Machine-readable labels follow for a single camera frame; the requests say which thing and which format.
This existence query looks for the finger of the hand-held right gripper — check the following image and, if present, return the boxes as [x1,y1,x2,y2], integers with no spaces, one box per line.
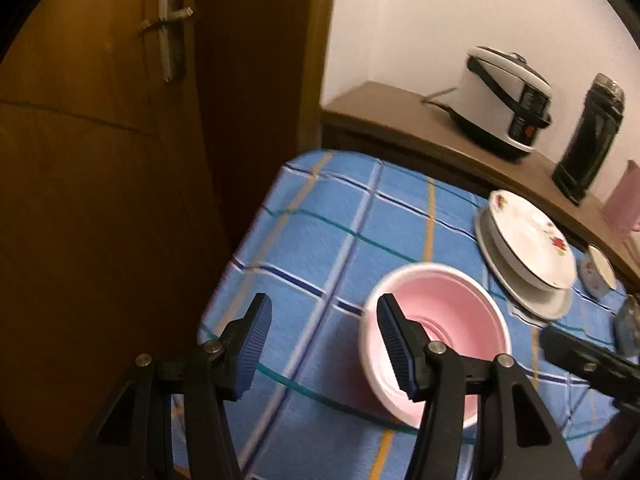
[539,326,640,411]

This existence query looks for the large grey round plate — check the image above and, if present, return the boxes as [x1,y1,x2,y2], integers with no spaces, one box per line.
[474,207,574,321]

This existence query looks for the stainless steel bowl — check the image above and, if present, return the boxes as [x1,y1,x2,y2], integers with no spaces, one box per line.
[614,294,640,357]

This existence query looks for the metal door handle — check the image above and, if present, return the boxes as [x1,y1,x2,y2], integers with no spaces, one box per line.
[138,0,195,84]

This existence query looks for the wooden cabinet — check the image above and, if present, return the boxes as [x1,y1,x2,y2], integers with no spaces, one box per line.
[320,81,640,293]

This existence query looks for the wooden door frame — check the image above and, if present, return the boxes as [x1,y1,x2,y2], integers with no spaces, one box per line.
[194,0,342,261]

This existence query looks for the white enamel floral bowl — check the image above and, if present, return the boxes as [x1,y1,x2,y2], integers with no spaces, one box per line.
[581,244,619,299]

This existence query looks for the white and black rice cooker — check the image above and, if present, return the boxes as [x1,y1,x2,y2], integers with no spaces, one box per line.
[422,46,554,162]

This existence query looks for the wooden door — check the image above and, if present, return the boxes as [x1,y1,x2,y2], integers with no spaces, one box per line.
[0,0,236,480]

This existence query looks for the pink plastic bowl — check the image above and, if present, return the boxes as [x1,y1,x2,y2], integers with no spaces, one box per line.
[359,262,513,431]

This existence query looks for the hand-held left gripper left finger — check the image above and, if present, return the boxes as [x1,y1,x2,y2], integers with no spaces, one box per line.
[75,292,273,480]

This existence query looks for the black thermos flask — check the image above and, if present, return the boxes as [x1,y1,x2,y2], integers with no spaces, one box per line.
[552,72,626,206]

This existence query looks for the white plate with red flowers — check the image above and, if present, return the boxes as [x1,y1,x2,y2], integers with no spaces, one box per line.
[487,189,579,291]

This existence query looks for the pink electric kettle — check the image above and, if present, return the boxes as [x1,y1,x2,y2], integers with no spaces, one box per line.
[606,159,640,233]

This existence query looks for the blue checkered cloth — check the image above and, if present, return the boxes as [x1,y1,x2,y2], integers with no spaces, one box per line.
[172,150,640,480]

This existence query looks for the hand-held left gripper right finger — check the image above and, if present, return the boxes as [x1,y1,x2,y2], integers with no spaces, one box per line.
[376,294,586,480]

